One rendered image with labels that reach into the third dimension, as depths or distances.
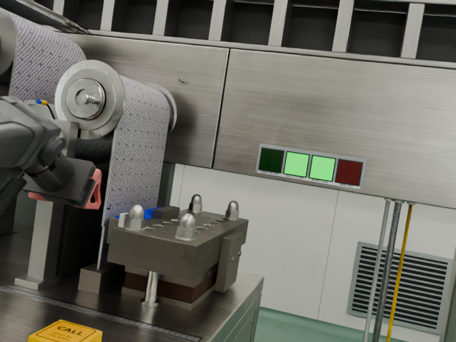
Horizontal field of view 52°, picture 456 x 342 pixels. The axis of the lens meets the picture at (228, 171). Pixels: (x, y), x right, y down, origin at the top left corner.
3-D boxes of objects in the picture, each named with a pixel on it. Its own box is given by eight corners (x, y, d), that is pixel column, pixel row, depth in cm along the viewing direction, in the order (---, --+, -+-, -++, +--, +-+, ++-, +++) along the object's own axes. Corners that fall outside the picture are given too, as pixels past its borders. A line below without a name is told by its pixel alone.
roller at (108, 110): (56, 125, 89) (64, 65, 88) (122, 134, 114) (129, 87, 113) (110, 134, 86) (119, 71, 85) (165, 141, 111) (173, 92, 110)
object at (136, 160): (101, 226, 88) (115, 127, 87) (153, 214, 111) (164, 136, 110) (103, 226, 88) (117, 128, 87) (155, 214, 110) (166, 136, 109)
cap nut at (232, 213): (222, 218, 113) (224, 199, 113) (226, 216, 117) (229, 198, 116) (237, 220, 112) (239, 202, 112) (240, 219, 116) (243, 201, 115)
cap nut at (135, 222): (120, 228, 84) (123, 203, 83) (129, 226, 87) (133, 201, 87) (138, 232, 83) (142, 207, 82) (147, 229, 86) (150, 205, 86)
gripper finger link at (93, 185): (103, 226, 77) (79, 202, 69) (65, 218, 79) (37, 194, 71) (117, 190, 80) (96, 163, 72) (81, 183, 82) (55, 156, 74)
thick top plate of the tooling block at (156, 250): (106, 261, 83) (110, 227, 83) (185, 231, 122) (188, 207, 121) (191, 281, 79) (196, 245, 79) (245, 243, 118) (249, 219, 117)
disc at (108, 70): (49, 134, 90) (60, 55, 89) (51, 134, 90) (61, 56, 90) (119, 144, 86) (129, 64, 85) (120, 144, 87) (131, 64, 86)
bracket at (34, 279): (11, 285, 84) (33, 115, 83) (35, 277, 91) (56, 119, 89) (35, 292, 83) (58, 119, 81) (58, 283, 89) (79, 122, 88)
